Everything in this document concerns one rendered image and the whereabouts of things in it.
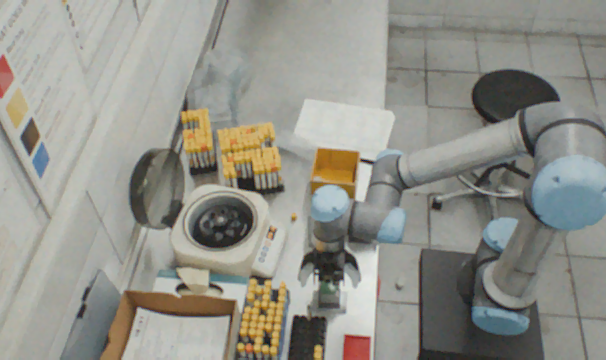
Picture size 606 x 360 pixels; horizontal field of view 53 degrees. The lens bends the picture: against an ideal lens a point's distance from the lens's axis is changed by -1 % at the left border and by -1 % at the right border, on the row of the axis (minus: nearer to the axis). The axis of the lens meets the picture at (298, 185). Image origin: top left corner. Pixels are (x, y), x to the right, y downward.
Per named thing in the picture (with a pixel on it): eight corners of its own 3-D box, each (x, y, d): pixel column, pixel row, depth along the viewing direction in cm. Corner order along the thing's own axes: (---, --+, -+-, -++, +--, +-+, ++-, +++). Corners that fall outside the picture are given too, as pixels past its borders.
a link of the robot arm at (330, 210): (347, 216, 120) (305, 208, 122) (346, 247, 129) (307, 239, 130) (356, 186, 125) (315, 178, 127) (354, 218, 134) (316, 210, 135)
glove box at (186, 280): (244, 325, 158) (240, 307, 151) (154, 317, 161) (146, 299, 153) (252, 283, 166) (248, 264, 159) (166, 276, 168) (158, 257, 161)
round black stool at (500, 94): (557, 226, 279) (607, 124, 229) (454, 255, 272) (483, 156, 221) (503, 146, 311) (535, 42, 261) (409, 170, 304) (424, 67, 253)
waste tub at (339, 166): (355, 206, 181) (356, 185, 173) (310, 202, 183) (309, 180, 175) (359, 172, 189) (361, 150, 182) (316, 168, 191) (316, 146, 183)
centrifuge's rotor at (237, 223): (240, 263, 164) (237, 248, 158) (187, 251, 167) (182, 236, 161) (258, 217, 173) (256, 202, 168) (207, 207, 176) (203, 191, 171)
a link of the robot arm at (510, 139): (591, 67, 106) (363, 146, 137) (593, 109, 100) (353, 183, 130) (614, 112, 112) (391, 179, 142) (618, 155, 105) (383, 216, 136)
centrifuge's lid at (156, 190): (134, 191, 145) (105, 188, 148) (168, 252, 164) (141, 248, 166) (170, 128, 158) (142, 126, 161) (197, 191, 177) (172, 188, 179)
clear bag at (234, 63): (235, 101, 212) (230, 70, 201) (193, 88, 217) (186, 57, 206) (262, 66, 223) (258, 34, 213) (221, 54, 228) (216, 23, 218)
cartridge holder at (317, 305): (346, 312, 159) (346, 305, 157) (311, 310, 160) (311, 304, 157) (347, 294, 163) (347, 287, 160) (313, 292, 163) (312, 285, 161)
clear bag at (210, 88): (243, 136, 201) (236, 93, 187) (190, 144, 200) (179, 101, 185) (235, 84, 217) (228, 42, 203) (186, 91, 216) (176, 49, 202)
